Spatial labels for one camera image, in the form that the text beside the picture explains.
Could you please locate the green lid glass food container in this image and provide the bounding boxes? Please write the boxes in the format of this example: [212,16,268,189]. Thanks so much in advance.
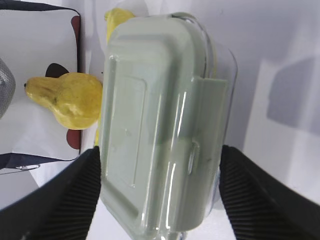
[99,12,238,240]

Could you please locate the navy insulated lunch bag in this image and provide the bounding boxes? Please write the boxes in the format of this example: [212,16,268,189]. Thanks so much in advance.
[0,0,82,172]

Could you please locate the yellow pear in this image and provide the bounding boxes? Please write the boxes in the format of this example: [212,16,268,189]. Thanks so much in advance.
[24,72,103,130]

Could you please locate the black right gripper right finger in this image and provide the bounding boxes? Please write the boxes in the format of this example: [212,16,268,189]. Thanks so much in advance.
[219,145,320,240]

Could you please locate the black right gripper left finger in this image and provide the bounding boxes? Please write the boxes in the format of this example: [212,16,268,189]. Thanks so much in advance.
[0,146,101,240]

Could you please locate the yellow banana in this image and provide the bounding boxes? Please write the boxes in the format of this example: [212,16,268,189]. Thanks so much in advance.
[93,7,136,146]

